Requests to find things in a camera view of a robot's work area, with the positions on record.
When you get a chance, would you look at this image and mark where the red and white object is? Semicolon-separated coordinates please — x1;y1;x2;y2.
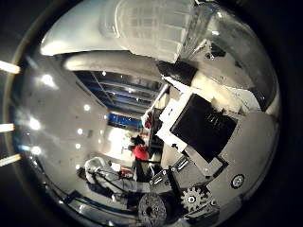
141;110;155;131

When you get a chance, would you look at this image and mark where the person in red top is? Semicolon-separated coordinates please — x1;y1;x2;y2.
127;134;152;183

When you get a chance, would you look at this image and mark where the blue window panel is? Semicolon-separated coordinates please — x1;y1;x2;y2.
108;113;144;130

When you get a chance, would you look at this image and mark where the white chair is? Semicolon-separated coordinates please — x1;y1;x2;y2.
83;156;111;186

